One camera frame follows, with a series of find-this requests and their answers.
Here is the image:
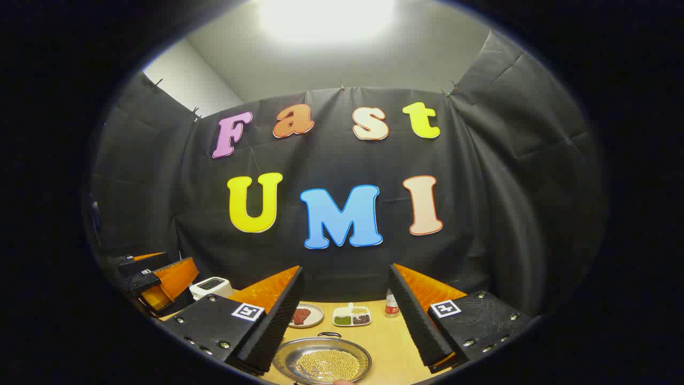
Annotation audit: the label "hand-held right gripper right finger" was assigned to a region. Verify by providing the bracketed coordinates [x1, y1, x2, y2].
[388, 263, 535, 374]

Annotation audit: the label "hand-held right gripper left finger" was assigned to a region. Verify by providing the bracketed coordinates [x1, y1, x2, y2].
[160, 266, 305, 374]

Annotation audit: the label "stainless steel pot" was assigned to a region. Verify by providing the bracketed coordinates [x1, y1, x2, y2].
[272, 332, 372, 385]

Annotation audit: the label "white toaster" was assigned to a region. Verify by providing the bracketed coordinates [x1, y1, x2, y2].
[189, 277, 234, 301]

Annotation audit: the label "round white plate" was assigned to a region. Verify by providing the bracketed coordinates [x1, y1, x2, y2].
[289, 303, 324, 328]

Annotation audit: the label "pile of soybeans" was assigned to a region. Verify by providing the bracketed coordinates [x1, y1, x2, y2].
[297, 350, 361, 383]

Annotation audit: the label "white divided dish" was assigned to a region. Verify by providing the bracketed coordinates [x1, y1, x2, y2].
[332, 303, 372, 327]

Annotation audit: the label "ceiling light panel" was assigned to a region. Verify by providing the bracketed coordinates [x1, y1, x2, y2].
[259, 0, 396, 41]

